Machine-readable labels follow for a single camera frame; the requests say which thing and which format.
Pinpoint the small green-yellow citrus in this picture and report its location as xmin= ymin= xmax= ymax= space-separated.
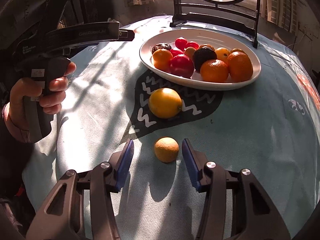
xmin=154 ymin=137 xmax=179 ymax=163

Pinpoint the yellow orange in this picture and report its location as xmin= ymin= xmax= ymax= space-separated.
xmin=149 ymin=88 xmax=182 ymax=119

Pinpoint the big orange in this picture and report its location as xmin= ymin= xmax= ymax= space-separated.
xmin=200 ymin=60 xmax=229 ymax=83

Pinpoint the large dark red plum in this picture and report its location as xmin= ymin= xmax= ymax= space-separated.
xmin=169 ymin=54 xmax=194 ymax=79

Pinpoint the large mandarin orange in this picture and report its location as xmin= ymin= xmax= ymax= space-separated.
xmin=227 ymin=51 xmax=253 ymax=82

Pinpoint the dark wrinkled fruit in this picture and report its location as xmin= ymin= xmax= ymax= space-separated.
xmin=193 ymin=48 xmax=217 ymax=73

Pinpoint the small tan fruit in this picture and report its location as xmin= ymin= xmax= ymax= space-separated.
xmin=184 ymin=47 xmax=196 ymax=60

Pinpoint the yellow orange fruit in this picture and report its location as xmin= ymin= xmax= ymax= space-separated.
xmin=215 ymin=47 xmax=230 ymax=64

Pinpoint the small red tomato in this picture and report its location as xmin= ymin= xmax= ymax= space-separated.
xmin=184 ymin=41 xmax=200 ymax=50

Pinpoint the dark mangosteen fruit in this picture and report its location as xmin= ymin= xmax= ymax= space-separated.
xmin=151 ymin=43 xmax=172 ymax=54

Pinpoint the red tomato back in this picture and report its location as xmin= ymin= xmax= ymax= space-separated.
xmin=175 ymin=37 xmax=188 ymax=51

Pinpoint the small orange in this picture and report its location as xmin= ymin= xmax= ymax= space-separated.
xmin=230 ymin=48 xmax=246 ymax=54

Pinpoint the person's left hand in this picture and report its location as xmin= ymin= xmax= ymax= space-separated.
xmin=3 ymin=61 xmax=77 ymax=144

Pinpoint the light blue tablecloth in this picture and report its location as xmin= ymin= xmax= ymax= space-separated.
xmin=22 ymin=16 xmax=319 ymax=239

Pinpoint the white oval plate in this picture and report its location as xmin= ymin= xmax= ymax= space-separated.
xmin=139 ymin=28 xmax=261 ymax=90

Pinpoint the decorative round screen stand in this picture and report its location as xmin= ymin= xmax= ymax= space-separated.
xmin=170 ymin=0 xmax=260 ymax=48

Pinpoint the right curtain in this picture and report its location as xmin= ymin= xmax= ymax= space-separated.
xmin=260 ymin=0 xmax=298 ymax=35

